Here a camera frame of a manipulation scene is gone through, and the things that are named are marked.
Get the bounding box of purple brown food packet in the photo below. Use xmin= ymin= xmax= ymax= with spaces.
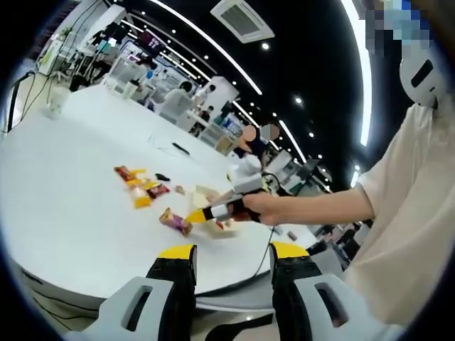
xmin=159 ymin=207 xmax=194 ymax=238

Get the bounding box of person's right hand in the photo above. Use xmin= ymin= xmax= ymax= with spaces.
xmin=241 ymin=193 xmax=285 ymax=227

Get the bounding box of dark hanging sign screen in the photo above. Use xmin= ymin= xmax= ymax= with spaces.
xmin=139 ymin=28 xmax=167 ymax=51

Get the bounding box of white worn device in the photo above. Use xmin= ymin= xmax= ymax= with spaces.
xmin=398 ymin=58 xmax=445 ymax=108

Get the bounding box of ceiling air vent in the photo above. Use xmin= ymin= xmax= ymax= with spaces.
xmin=210 ymin=0 xmax=275 ymax=44

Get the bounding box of group of round ceiling spotlights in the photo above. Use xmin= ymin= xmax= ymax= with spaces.
xmin=140 ymin=10 xmax=360 ymax=171

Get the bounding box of clear plastic bag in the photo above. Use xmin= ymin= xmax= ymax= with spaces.
xmin=44 ymin=87 xmax=71 ymax=121

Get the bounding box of white cup with dark lid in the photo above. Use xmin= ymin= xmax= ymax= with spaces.
xmin=122 ymin=80 xmax=140 ymax=101

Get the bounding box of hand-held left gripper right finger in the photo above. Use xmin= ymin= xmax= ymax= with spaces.
xmin=269 ymin=241 xmax=385 ymax=341

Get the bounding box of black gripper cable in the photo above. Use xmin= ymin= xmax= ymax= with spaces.
xmin=248 ymin=223 xmax=278 ymax=283

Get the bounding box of long ceiling light strip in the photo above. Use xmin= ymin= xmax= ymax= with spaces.
xmin=278 ymin=119 xmax=309 ymax=165
xmin=340 ymin=0 xmax=373 ymax=147
xmin=149 ymin=0 xmax=263 ymax=95

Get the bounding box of beige hexagonal container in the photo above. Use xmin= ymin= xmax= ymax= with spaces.
xmin=190 ymin=183 xmax=242 ymax=239

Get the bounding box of dark red food packet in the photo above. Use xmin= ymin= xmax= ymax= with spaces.
xmin=146 ymin=183 xmax=170 ymax=200

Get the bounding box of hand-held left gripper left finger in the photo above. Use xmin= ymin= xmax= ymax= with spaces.
xmin=96 ymin=244 xmax=198 ymax=341

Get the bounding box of operator in beige shirt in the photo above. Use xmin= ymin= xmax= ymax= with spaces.
xmin=343 ymin=101 xmax=455 ymax=326

